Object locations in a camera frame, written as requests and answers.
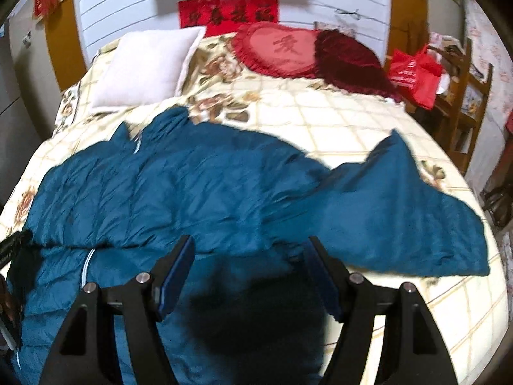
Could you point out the floral curtain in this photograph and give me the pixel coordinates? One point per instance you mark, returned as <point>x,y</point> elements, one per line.
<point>493,68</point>

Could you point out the white pillow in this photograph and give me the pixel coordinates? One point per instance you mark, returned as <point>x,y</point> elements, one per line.
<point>140,68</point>

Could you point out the red shopping bag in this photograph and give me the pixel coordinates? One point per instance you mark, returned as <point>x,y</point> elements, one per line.
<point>412,74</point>

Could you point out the red wall banner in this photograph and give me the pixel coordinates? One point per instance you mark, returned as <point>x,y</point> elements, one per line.
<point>228,10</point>

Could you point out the dark bundle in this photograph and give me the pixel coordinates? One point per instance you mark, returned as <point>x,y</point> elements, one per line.
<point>497,206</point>

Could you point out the blue down jacket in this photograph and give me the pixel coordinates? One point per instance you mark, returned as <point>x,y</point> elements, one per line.
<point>200,192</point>

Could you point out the white wall switch box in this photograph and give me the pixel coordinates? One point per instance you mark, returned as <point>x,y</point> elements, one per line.
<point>27,39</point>

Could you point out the wooden chair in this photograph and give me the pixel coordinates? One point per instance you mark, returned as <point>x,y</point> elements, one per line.
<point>461,84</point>

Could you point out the bed with floral checked sheet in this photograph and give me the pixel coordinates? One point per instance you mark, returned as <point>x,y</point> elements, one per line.
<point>320,116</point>

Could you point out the red heart-shaped cushion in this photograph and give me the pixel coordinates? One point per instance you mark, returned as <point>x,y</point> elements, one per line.
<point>276,48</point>

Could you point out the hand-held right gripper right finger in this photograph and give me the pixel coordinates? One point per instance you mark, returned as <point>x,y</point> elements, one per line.
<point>322,276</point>

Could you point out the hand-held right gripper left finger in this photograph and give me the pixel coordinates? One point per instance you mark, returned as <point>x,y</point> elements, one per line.
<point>176,276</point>

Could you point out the dark red velvet cushion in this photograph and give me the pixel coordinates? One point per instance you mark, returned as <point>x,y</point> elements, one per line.
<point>348,64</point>

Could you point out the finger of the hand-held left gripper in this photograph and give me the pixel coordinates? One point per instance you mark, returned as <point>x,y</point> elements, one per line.
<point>13,244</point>

